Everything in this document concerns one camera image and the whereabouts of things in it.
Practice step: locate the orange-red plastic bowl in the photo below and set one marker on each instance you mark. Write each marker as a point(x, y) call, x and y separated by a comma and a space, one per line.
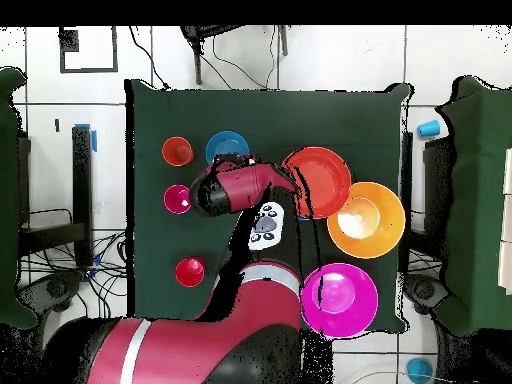
point(324, 180)

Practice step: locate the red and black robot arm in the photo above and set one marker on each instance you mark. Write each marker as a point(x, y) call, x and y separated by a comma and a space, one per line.
point(240, 320)

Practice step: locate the orange plastic cup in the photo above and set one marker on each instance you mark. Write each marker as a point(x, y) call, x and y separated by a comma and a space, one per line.
point(172, 148)

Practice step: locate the small ringed blue bowl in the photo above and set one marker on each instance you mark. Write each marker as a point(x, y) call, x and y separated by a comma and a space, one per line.
point(226, 144)

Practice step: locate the white box stack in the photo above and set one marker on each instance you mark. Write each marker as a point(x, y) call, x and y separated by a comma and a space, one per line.
point(507, 220)

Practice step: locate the dark green tablecloth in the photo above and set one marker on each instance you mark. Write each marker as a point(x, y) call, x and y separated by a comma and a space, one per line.
point(240, 112)

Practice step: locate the black table frame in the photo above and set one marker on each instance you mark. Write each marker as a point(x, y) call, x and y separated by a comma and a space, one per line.
point(82, 180)
point(436, 180)

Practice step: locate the large pink plastic bowl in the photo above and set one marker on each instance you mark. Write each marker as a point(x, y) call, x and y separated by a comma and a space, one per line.
point(348, 300)

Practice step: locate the green cloth side table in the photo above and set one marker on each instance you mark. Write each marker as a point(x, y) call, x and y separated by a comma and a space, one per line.
point(476, 200)
point(10, 200)

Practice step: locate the black camera tripod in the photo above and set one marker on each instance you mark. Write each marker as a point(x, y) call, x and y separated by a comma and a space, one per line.
point(196, 60)

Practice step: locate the large yellow-orange plastic bowl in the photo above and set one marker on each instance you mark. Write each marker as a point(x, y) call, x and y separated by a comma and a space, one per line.
point(380, 228)

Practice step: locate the red plastic cup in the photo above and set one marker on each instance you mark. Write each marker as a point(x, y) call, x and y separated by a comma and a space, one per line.
point(186, 276)

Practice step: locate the magenta plastic cup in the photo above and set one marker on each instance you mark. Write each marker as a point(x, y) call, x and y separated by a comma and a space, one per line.
point(174, 196)

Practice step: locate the blue plastic cup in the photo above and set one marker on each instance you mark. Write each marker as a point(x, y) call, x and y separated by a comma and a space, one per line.
point(428, 128)
point(419, 370)

